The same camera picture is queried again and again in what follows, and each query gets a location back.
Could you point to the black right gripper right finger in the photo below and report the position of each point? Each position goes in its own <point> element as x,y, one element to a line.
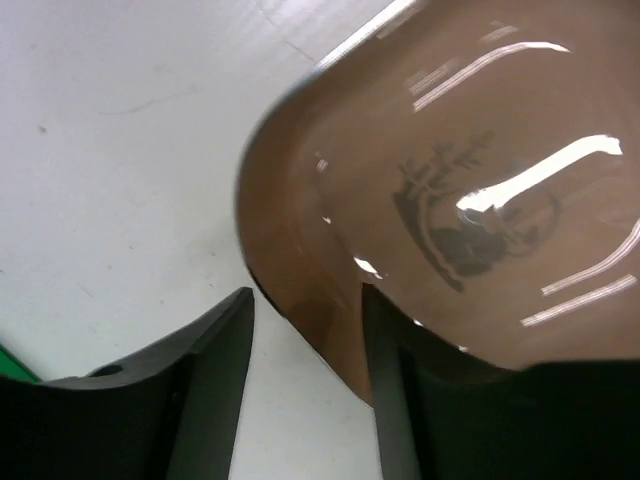
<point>441,413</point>

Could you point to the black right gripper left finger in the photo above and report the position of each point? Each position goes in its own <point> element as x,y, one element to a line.
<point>168,411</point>

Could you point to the pink square plate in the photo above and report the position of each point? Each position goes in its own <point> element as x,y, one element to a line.
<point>478,163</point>

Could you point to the green plastic bin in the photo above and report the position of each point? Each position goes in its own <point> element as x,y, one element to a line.
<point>12,367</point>

